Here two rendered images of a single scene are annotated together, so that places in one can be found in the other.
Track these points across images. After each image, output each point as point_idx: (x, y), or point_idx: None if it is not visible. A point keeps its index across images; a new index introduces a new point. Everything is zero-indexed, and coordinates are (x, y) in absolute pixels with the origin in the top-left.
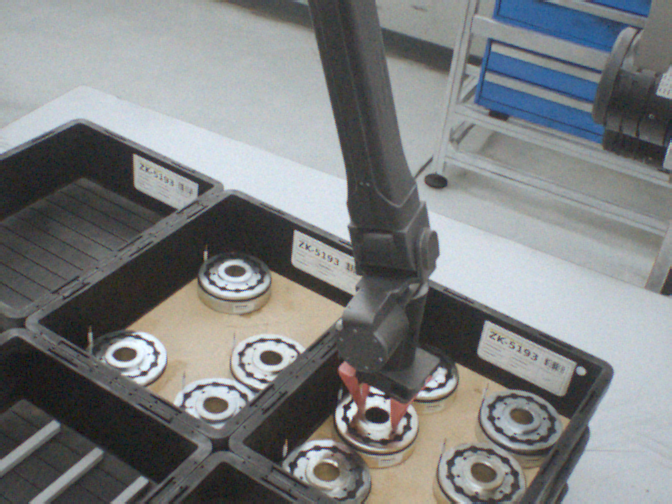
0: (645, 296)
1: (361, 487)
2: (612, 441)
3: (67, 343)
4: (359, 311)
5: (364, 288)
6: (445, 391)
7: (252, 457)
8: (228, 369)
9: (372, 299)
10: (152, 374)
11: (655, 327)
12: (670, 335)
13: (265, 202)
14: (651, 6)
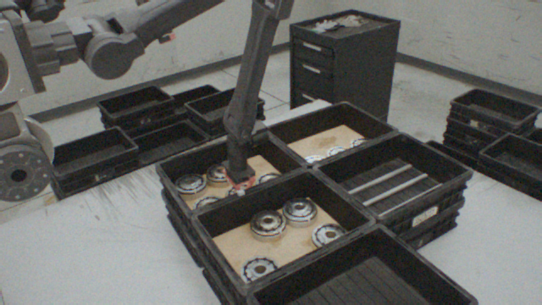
0: (10, 291)
1: (262, 175)
2: (129, 228)
3: (357, 208)
4: (262, 124)
5: (254, 130)
6: (207, 196)
7: (301, 162)
8: (284, 237)
9: (256, 124)
10: (320, 225)
11: (35, 271)
12: (35, 265)
13: (229, 271)
14: (21, 113)
